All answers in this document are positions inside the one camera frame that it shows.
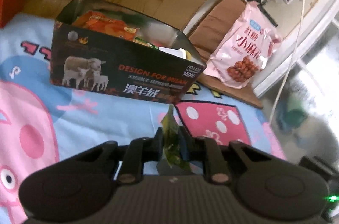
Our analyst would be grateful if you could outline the green leafy snack packet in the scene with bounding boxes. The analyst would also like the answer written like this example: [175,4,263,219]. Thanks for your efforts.
[157,104,192,175]

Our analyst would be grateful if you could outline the red snack packet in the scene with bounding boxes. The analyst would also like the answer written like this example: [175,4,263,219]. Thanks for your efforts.
[72,10,139,41]

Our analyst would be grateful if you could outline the green cracker packet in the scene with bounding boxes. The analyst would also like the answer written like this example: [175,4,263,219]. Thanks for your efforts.
[133,37,159,50]

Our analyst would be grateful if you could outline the pink snack bag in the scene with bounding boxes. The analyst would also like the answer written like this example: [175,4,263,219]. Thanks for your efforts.
[203,1,283,89]

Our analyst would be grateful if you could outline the Peppa Pig bed sheet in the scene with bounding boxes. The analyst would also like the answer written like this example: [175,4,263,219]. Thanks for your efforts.
[1,14,285,223]

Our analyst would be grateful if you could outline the black sheep print box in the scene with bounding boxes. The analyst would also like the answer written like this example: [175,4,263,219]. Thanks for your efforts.
[50,0,206,104]

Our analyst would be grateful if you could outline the brown seat cushion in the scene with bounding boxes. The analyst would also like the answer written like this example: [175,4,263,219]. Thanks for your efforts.
[186,0,263,109]

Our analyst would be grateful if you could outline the white cable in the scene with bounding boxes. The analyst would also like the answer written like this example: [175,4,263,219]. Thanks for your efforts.
[268,0,309,124]

